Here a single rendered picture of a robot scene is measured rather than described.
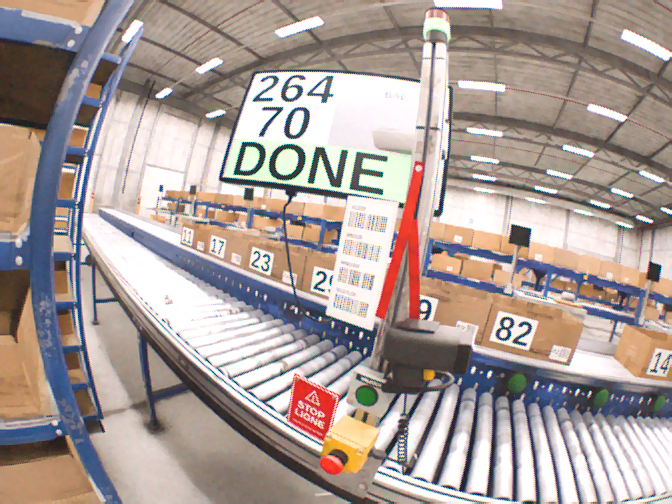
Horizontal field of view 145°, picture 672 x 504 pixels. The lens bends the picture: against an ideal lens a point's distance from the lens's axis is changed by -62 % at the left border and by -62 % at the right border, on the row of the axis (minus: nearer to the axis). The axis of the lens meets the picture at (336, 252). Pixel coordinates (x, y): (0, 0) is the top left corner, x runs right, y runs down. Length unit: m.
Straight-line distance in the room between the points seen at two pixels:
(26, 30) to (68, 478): 0.54
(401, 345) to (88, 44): 0.48
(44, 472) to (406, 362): 0.56
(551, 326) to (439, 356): 0.75
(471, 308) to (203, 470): 1.37
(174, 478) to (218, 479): 0.21
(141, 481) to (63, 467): 0.98
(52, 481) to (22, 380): 0.20
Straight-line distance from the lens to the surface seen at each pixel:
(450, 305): 1.00
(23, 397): 0.39
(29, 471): 0.50
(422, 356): 0.35
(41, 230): 0.28
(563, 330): 1.07
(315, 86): 0.65
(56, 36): 0.32
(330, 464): 0.45
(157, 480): 1.45
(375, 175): 0.53
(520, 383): 1.02
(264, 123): 0.64
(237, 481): 1.44
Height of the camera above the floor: 1.19
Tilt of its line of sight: 5 degrees down
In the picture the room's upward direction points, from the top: 11 degrees clockwise
